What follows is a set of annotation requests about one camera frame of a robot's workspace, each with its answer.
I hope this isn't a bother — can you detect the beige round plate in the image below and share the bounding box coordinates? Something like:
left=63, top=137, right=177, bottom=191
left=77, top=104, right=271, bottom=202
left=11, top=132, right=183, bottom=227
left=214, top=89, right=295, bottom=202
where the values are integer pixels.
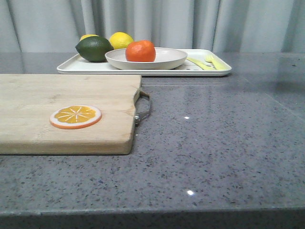
left=105, top=47, right=188, bottom=70

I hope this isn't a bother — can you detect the orange tangerine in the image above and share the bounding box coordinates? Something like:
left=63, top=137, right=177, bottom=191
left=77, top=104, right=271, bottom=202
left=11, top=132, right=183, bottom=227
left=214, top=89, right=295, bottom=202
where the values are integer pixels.
left=125, top=40, right=156, bottom=62

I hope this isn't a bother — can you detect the white bear tray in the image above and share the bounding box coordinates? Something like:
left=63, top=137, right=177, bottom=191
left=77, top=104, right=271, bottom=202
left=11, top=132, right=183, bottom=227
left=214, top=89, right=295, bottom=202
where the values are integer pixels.
left=57, top=49, right=232, bottom=77

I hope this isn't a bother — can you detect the yellow plastic knife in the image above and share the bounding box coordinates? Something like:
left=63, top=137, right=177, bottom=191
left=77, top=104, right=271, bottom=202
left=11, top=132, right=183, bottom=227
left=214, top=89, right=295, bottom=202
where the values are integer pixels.
left=186, top=57, right=215, bottom=71

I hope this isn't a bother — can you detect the orange slice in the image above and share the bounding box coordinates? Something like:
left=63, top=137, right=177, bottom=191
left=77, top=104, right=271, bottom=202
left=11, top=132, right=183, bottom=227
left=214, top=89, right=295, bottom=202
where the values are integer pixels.
left=49, top=105, right=102, bottom=129

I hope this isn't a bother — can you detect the yellow lemon right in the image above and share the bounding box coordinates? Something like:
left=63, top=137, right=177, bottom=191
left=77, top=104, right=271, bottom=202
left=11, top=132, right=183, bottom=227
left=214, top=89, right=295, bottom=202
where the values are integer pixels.
left=109, top=31, right=133, bottom=50

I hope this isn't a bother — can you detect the yellow lemon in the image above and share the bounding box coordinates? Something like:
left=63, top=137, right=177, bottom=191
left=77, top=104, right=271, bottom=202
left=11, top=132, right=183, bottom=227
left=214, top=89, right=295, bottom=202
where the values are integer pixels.
left=109, top=31, right=133, bottom=50
left=80, top=34, right=98, bottom=41

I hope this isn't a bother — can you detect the yellow plastic fork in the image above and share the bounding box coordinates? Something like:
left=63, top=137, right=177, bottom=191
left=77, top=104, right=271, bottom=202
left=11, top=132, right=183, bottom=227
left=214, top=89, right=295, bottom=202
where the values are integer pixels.
left=205, top=55, right=229, bottom=70

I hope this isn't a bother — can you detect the green lime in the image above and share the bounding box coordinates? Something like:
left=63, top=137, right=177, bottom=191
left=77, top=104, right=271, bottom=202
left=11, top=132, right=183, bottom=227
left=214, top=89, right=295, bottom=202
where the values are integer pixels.
left=75, top=36, right=113, bottom=62

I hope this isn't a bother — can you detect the yellow lemon left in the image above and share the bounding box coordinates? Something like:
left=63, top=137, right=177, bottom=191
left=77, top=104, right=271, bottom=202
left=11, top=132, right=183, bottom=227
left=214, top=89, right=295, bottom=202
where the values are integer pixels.
left=80, top=34, right=98, bottom=41

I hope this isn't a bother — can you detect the wooden cutting board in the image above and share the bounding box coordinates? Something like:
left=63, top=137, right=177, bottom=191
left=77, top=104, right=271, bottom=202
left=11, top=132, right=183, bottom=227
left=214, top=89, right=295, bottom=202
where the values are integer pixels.
left=0, top=74, right=142, bottom=155

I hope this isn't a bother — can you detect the grey curtain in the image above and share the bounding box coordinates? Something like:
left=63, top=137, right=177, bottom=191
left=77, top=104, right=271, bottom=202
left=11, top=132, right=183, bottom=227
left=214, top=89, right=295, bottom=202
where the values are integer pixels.
left=0, top=0, right=305, bottom=52

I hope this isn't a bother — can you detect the metal cutting board handle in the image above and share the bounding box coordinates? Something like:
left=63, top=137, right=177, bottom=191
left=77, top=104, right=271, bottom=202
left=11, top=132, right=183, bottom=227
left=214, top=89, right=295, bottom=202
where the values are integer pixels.
left=134, top=90, right=152, bottom=126

